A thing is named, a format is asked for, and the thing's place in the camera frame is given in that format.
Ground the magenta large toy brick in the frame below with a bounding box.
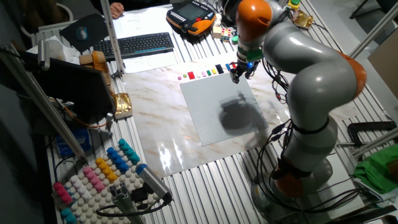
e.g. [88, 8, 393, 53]
[52, 182, 75, 206]

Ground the teal large toy brick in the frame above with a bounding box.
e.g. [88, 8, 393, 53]
[60, 207, 78, 224]
[118, 138, 141, 166]

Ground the white large toy brick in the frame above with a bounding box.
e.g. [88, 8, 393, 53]
[68, 174, 93, 202]

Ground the Rubik's cube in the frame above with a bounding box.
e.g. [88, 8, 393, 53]
[220, 27, 233, 43]

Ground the yellow large toy brick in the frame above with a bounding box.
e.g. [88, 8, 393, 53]
[95, 157, 118, 184]

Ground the black filament spool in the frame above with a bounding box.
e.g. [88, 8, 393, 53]
[221, 0, 239, 27]

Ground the printed paper sheet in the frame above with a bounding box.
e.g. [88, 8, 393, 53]
[123, 50, 178, 75]

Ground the crumpled gold foil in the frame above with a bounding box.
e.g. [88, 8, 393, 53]
[292, 9, 315, 29]

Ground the grey Lego baseplate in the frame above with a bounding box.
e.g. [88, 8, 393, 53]
[179, 72, 269, 147]

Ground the brown cardboard sheet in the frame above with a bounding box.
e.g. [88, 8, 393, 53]
[367, 35, 398, 100]

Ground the grey camera with blue end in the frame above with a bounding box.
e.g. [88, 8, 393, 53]
[135, 163, 174, 203]

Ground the large white paper sheet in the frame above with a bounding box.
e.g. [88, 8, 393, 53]
[112, 6, 174, 40]

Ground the orange and black teach pendant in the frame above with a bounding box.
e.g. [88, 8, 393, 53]
[165, 0, 216, 36]

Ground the bare person hand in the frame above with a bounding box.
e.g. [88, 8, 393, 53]
[109, 2, 125, 20]

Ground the pink large toy brick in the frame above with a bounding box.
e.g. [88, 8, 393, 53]
[82, 166, 106, 193]

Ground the green cloth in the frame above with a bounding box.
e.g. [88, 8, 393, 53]
[353, 143, 398, 195]

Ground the grey stick camera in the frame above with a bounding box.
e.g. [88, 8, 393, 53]
[37, 39, 51, 71]

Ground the black monitor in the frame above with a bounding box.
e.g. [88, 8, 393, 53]
[18, 51, 118, 125]

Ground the black mouse pad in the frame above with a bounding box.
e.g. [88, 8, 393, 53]
[58, 13, 109, 54]

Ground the marble pattern mat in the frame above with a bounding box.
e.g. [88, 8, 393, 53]
[122, 34, 361, 179]

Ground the blue large toy brick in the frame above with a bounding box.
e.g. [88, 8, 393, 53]
[106, 146, 130, 174]

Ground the orange cable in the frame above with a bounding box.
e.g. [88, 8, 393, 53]
[49, 98, 108, 129]

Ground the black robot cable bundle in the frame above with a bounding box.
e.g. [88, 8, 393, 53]
[251, 57, 361, 216]

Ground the white studded toy plate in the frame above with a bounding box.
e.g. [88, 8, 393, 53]
[52, 142, 162, 224]

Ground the black camera cable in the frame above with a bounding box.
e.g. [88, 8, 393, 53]
[95, 194, 171, 218]

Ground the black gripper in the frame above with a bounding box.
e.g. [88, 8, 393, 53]
[231, 60, 261, 85]

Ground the black computer keyboard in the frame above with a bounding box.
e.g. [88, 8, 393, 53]
[93, 32, 175, 62]

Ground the blue box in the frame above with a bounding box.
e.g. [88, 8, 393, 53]
[55, 127, 93, 158]

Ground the aluminium frame profile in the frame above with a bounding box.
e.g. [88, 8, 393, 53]
[353, 127, 398, 158]
[349, 1, 398, 60]
[99, 0, 126, 82]
[0, 42, 88, 162]

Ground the black clamp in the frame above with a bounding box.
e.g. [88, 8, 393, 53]
[347, 120, 398, 147]

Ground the grey computer mouse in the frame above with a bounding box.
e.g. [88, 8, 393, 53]
[76, 26, 89, 42]

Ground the short aluminium profile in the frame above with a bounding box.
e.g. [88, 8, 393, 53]
[108, 183, 147, 224]

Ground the white chair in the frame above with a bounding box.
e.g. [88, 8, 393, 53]
[20, 2, 75, 40]

